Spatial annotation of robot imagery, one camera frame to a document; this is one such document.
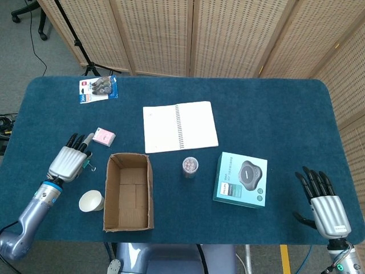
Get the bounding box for open spiral notebook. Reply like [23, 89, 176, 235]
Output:
[142, 100, 220, 154]

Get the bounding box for blue table cloth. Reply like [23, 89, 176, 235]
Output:
[0, 75, 365, 246]

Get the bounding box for black tripod stand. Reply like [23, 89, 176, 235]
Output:
[54, 0, 122, 77]

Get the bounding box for blue cable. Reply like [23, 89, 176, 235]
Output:
[304, 245, 315, 274]

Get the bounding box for black office chair base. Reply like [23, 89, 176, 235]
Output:
[11, 0, 48, 41]

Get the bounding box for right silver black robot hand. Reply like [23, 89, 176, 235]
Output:
[293, 166, 352, 239]

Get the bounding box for white paper cup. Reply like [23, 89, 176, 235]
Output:
[78, 190, 105, 213]

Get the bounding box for grey robot torso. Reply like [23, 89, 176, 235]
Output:
[107, 242, 237, 274]

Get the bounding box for thin black floor cable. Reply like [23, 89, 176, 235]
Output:
[29, 15, 48, 76]

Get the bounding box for metal table leg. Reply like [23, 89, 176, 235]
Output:
[244, 244, 253, 274]

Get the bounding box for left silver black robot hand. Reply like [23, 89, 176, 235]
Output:
[47, 132, 95, 183]

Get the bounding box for open cardboard box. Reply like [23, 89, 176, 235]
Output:
[103, 152, 155, 232]

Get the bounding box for black cable bundle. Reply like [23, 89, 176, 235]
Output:
[0, 113, 18, 155]

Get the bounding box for clear jar of pencils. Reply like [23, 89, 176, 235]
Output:
[182, 156, 200, 180]

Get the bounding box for correction tape blister pack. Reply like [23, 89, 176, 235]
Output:
[79, 75, 119, 104]

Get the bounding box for pink tissue pack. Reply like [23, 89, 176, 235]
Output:
[92, 127, 117, 148]

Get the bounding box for teal speaker product box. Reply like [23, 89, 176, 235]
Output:
[212, 151, 268, 209]

